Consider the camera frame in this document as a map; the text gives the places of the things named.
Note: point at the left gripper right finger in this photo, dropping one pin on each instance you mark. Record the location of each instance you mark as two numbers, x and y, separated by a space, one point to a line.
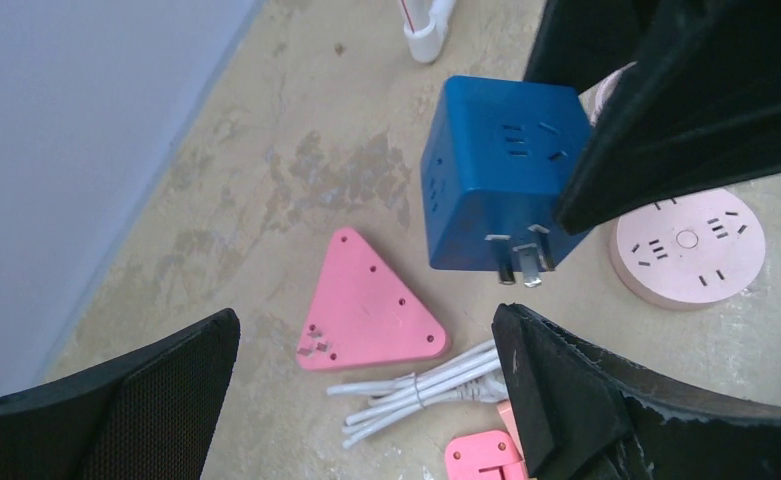
584 412

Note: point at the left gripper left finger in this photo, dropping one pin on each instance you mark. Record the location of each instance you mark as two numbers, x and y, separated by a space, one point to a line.
148 414

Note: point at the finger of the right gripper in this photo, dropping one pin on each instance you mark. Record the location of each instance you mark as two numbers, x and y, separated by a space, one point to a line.
579 42
699 108

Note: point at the blue cube socket adapter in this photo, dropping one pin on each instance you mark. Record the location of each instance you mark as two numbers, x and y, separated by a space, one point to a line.
498 155

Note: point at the pink round power strip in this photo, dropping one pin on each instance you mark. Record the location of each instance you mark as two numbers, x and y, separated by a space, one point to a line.
688 253

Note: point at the pink triangular power strip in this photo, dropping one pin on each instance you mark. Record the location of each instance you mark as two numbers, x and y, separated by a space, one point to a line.
363 315

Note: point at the light pink small plug adapter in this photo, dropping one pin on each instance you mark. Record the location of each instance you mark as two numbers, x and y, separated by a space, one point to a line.
506 414

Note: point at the pink square plug adapter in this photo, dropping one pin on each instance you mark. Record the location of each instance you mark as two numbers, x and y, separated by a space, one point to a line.
486 455

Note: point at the white pvc pipe frame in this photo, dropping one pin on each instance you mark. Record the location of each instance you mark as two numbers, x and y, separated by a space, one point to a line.
425 26

